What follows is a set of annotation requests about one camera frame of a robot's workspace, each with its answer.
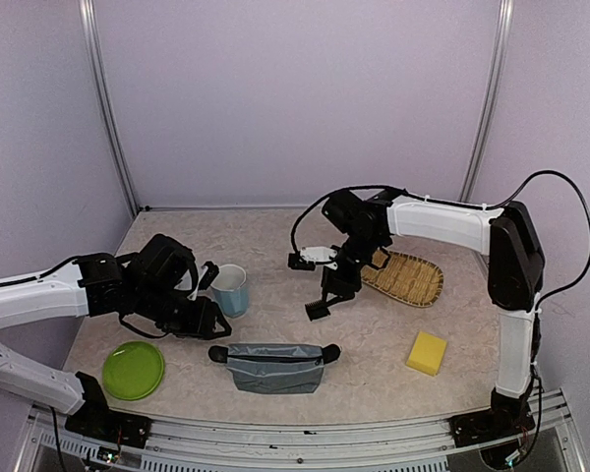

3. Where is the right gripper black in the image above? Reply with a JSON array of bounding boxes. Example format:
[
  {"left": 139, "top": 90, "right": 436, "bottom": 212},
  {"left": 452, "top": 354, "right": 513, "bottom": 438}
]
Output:
[{"left": 322, "top": 229, "right": 385, "bottom": 306}]

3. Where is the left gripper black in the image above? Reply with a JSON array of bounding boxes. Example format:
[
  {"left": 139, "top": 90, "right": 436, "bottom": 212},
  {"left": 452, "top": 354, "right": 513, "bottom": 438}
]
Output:
[{"left": 133, "top": 281, "right": 231, "bottom": 339}]

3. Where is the grey zipper pouch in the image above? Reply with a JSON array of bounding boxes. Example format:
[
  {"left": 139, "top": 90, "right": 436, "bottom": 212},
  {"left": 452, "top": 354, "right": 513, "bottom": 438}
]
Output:
[{"left": 207, "top": 343, "right": 341, "bottom": 395}]

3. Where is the yellow sponge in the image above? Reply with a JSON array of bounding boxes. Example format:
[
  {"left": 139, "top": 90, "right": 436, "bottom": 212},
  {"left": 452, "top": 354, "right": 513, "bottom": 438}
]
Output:
[{"left": 406, "top": 331, "right": 447, "bottom": 377}]

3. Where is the black clipper comb guard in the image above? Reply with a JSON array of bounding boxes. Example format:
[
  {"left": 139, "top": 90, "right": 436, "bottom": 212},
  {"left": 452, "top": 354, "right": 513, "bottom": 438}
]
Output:
[{"left": 305, "top": 300, "right": 330, "bottom": 322}]

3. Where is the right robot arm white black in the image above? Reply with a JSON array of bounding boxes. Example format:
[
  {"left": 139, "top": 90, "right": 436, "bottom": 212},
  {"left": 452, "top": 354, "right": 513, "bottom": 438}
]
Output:
[{"left": 306, "top": 187, "right": 545, "bottom": 437}]

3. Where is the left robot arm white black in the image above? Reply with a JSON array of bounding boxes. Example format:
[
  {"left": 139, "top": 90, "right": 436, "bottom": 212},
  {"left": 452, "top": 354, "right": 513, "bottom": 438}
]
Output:
[{"left": 0, "top": 234, "right": 232, "bottom": 438}]

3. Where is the light blue cup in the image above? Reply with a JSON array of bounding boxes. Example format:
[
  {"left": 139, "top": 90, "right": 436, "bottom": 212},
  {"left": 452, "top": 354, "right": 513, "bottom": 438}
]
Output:
[{"left": 210, "top": 264, "right": 249, "bottom": 318}]

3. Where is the woven bamboo tray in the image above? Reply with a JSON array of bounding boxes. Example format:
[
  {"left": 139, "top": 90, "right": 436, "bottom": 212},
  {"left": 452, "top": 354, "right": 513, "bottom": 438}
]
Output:
[{"left": 361, "top": 250, "right": 444, "bottom": 308}]

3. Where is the green plastic plate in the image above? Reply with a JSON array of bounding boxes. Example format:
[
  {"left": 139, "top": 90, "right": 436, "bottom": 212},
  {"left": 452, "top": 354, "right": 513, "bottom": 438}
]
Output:
[{"left": 102, "top": 341, "right": 165, "bottom": 401}]

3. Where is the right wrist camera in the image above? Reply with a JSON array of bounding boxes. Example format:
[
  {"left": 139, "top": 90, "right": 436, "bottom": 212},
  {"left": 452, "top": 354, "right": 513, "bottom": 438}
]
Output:
[{"left": 287, "top": 247, "right": 337, "bottom": 270}]

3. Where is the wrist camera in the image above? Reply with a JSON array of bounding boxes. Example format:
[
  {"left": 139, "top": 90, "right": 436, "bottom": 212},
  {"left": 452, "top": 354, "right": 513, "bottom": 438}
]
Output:
[
  {"left": 287, "top": 247, "right": 337, "bottom": 270},
  {"left": 186, "top": 261, "right": 219, "bottom": 300}
]

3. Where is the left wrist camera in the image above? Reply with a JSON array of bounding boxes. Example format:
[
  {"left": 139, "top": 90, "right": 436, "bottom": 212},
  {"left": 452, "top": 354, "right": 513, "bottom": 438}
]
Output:
[{"left": 186, "top": 261, "right": 219, "bottom": 300}]

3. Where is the aluminium front rail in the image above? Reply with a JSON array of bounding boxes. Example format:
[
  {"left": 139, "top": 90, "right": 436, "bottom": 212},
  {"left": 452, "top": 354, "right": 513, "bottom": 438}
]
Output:
[{"left": 14, "top": 387, "right": 590, "bottom": 472}]

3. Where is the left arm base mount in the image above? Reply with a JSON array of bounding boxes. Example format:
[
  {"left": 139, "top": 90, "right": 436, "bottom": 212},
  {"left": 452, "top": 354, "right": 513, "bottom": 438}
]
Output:
[{"left": 65, "top": 410, "right": 152, "bottom": 449}]

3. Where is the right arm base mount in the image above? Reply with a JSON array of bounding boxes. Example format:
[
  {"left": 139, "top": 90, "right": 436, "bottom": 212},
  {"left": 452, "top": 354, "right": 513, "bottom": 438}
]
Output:
[{"left": 448, "top": 408, "right": 536, "bottom": 447}]

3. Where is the right aluminium corner post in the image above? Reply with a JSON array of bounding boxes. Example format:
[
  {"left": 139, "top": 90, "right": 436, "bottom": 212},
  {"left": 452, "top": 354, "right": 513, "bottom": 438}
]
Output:
[{"left": 459, "top": 0, "right": 515, "bottom": 203}]

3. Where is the aluminium corner post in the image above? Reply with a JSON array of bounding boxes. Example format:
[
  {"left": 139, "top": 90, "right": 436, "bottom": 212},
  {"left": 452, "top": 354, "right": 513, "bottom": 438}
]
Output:
[
  {"left": 459, "top": 0, "right": 515, "bottom": 203},
  {"left": 79, "top": 0, "right": 141, "bottom": 218}
]

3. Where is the left aluminium corner post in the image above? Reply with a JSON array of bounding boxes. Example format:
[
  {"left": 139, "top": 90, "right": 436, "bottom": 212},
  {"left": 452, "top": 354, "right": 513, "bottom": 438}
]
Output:
[{"left": 79, "top": 0, "right": 141, "bottom": 218}]

